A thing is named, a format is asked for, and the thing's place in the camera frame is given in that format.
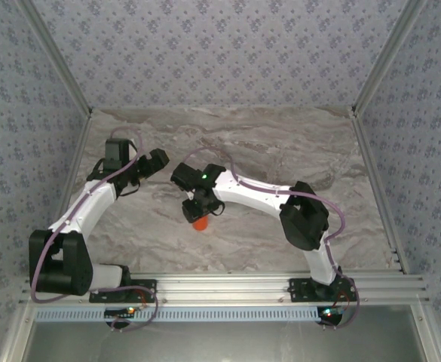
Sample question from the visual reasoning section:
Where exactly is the grey metal sheet panel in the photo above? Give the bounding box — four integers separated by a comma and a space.
20, 320, 428, 362

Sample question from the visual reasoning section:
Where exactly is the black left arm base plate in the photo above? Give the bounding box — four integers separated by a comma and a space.
88, 278, 158, 303

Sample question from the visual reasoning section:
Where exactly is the aluminium lower frame rail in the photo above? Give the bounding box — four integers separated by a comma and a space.
410, 304, 441, 362
0, 304, 36, 362

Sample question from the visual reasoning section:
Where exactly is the aluminium corner post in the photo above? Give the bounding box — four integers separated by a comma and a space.
14, 0, 93, 118
351, 0, 429, 118

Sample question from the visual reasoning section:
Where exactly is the aluminium table side rail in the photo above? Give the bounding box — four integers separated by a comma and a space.
37, 111, 93, 276
349, 112, 410, 275

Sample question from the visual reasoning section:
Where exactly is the slotted grey cable duct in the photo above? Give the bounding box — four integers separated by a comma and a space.
33, 305, 321, 324

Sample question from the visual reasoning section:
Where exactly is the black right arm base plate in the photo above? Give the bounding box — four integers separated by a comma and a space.
288, 278, 358, 303

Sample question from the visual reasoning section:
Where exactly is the aluminium mounting rail beam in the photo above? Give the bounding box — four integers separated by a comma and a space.
18, 274, 430, 305

